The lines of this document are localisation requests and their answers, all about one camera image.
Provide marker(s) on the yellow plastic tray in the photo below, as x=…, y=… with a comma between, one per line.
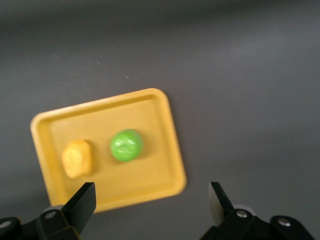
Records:
x=140, y=175

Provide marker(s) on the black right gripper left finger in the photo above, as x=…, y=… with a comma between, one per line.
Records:
x=77, y=207

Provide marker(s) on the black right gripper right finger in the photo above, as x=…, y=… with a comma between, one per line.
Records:
x=225, y=212

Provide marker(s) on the yellow toy potato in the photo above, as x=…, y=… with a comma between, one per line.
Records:
x=77, y=160

